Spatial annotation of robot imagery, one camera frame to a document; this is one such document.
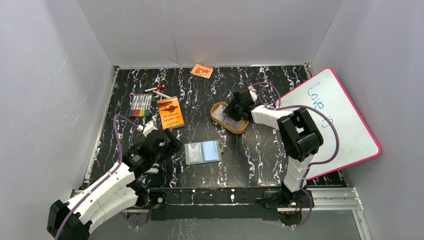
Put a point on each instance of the white marker pen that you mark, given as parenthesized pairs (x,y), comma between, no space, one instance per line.
(161,94)

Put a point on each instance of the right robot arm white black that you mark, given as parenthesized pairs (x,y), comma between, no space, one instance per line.
(300,136)

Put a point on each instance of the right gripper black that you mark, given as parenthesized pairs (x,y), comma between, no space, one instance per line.
(230,108)

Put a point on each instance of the tan oval tray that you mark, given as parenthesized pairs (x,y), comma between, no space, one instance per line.
(221,106)

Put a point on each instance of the orange paperback book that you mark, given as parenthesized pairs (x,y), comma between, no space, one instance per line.
(170,112)

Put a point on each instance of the small orange card box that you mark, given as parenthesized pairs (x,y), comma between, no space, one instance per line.
(202,71)

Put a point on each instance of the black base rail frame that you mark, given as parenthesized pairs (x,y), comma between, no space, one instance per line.
(268,203)

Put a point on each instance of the white stapler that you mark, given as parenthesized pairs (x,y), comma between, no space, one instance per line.
(154,169)

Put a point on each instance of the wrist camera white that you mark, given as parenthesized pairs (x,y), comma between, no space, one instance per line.
(252,93)
(148,128)

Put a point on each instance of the pack of coloured markers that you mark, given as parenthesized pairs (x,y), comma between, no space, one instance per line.
(141,105)

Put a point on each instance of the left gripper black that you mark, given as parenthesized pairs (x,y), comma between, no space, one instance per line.
(169,144)

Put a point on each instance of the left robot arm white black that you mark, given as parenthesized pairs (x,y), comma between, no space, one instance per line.
(115,191)

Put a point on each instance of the white VIP card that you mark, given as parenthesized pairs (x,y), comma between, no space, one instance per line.
(194,153)

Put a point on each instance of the green card holder wallet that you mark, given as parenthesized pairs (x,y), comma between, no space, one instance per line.
(221,150)

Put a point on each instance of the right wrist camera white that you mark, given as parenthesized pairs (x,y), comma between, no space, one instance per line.
(252,93)

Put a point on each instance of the red capped marker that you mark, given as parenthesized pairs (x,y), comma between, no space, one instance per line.
(159,87)

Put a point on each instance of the pink framed whiteboard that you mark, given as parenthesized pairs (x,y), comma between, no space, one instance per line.
(325,93)

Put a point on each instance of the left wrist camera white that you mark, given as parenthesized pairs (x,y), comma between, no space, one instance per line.
(148,128)

